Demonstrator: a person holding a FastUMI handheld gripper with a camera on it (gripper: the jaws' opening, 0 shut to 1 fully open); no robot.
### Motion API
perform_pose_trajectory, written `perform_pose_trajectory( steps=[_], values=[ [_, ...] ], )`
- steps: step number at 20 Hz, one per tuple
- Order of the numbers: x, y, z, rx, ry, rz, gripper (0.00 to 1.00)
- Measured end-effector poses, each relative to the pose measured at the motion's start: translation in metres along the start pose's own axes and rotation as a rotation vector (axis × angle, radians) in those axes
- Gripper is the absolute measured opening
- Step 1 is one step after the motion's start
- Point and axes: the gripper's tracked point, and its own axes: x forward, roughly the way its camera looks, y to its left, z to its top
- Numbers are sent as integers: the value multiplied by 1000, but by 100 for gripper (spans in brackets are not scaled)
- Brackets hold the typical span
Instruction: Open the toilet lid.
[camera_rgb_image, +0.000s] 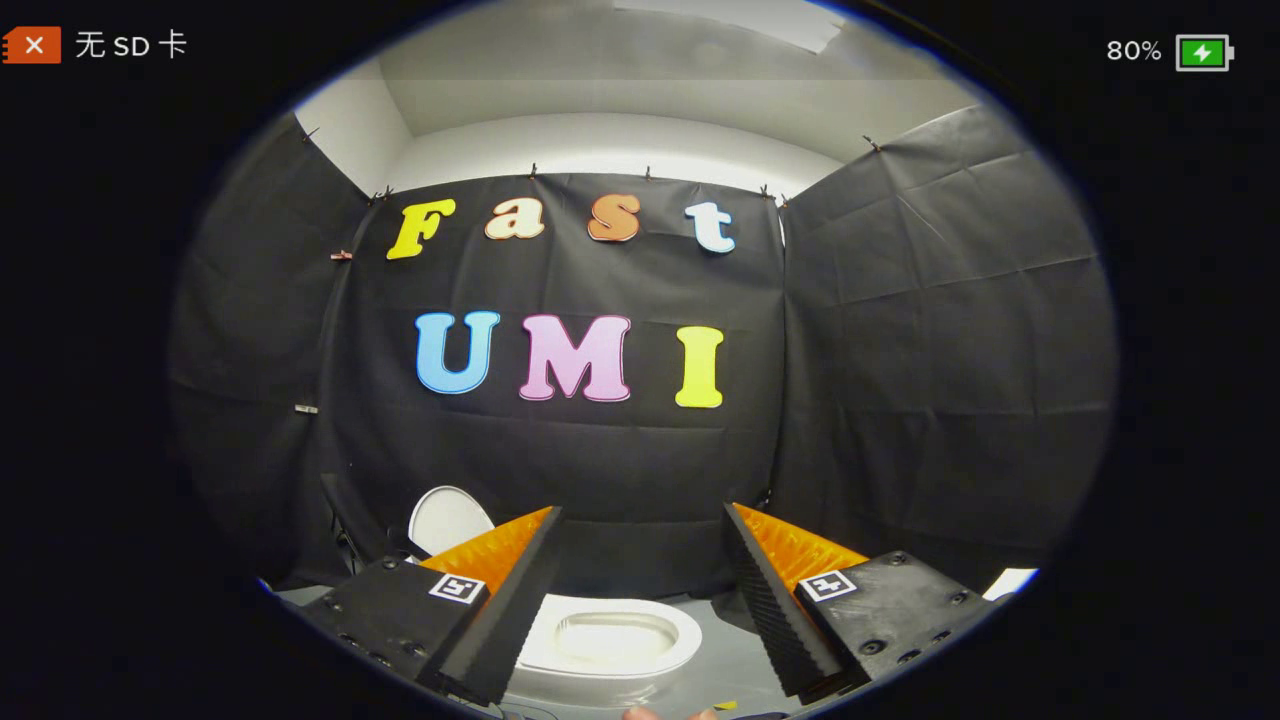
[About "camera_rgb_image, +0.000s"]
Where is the white toilet seat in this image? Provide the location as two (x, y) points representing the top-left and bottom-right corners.
(516, 597), (704, 678)

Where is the black backdrop cloth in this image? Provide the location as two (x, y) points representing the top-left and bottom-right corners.
(168, 104), (1117, 603)

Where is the white toilet lid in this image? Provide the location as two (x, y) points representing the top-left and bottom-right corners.
(407, 485), (497, 559)

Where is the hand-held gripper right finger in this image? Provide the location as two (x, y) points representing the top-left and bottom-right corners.
(720, 502), (1003, 701)

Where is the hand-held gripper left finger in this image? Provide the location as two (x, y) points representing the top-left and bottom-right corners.
(298, 506), (567, 709)

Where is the white toilet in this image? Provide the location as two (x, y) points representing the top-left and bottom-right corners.
(500, 597), (705, 711)

